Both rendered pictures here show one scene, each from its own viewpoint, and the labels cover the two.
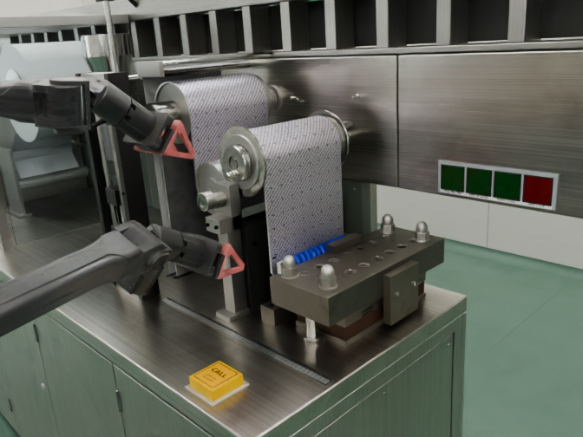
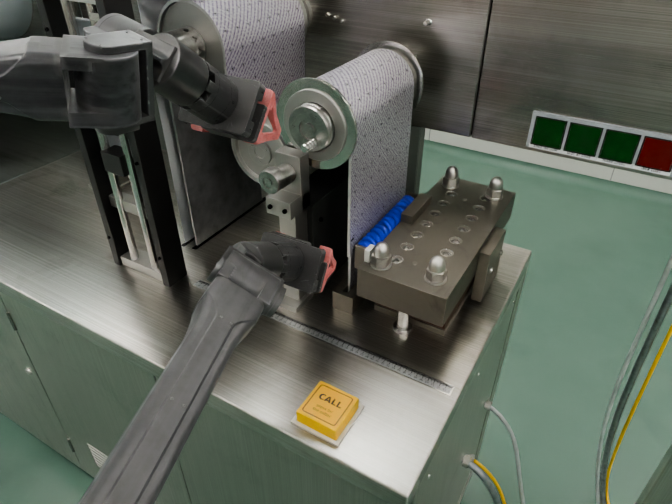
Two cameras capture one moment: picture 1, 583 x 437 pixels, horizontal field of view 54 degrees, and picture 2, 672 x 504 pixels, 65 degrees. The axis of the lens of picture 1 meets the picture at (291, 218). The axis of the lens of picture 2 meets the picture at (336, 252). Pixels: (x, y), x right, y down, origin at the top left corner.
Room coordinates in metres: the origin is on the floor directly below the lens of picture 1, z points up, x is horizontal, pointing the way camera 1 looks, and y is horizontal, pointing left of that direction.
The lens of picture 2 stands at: (0.38, 0.28, 1.57)
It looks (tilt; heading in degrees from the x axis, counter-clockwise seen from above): 35 degrees down; 344
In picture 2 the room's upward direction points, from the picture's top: straight up
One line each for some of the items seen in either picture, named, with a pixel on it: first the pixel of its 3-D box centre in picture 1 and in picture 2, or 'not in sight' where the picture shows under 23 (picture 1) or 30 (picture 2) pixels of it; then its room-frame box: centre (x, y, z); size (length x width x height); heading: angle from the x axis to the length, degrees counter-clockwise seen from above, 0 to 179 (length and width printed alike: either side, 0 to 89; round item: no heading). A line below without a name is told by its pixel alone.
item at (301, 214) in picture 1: (307, 218); (380, 184); (1.20, -0.04, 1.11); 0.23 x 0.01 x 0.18; 133
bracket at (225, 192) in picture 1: (225, 252); (289, 235); (1.16, 0.15, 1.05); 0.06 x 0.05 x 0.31; 133
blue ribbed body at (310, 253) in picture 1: (317, 253); (389, 223); (1.18, -0.05, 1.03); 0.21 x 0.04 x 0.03; 133
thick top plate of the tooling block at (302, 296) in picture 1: (363, 269); (443, 239); (1.14, -0.15, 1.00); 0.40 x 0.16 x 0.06; 133
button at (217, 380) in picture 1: (216, 380); (327, 409); (0.88, 0.15, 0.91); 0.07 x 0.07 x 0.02; 43
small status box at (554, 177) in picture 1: (493, 183); (601, 142); (1.10, -0.41, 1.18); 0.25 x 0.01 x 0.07; 43
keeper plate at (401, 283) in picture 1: (402, 292); (489, 264); (1.08, -0.22, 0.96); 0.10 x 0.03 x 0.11; 133
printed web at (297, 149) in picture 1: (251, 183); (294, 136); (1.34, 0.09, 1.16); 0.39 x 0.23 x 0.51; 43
